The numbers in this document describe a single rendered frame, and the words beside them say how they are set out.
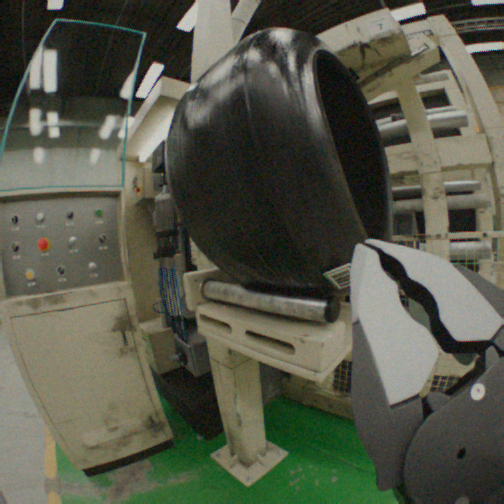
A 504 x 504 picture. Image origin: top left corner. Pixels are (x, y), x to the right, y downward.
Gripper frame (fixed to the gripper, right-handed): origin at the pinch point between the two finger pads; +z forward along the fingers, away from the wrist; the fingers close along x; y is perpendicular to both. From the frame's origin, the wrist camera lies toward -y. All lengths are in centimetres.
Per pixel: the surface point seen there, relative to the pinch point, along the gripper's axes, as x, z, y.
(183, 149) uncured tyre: -11.9, 26.7, -5.4
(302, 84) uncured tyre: 6.0, 20.2, -7.6
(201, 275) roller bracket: -26.3, 33.8, 23.9
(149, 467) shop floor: -99, -14, 81
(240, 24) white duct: 33, 147, -53
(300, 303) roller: -5.7, 13.1, 20.8
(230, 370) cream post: -35, 20, 54
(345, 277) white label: 1.7, 11.0, 16.3
